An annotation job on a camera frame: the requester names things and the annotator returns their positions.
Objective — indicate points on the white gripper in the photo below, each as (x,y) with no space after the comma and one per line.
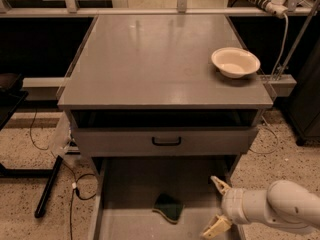
(232,203)

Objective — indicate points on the green yellow sponge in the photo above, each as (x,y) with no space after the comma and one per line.
(168,207)

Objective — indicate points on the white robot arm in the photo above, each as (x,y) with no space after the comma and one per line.
(284,205)

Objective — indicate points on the open grey middle drawer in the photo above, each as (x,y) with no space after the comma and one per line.
(128,188)

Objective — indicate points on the grey top drawer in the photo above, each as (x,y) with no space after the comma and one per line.
(103,142)

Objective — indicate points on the grey drawer cabinet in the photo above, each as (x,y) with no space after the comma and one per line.
(155,71)

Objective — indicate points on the dark cabinet at right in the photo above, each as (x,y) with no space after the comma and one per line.
(304,107)

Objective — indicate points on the white bowl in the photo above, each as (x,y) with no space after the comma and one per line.
(235,62)

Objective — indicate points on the black table leg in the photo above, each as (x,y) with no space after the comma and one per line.
(41,207)

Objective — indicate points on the white power strip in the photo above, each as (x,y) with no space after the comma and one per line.
(265,1)

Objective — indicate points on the black side table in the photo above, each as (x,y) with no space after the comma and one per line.
(11,95)

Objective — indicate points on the black drawer handle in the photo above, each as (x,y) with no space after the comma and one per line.
(166,142)

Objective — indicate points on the metal frame rail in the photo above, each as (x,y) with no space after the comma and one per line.
(81,8)

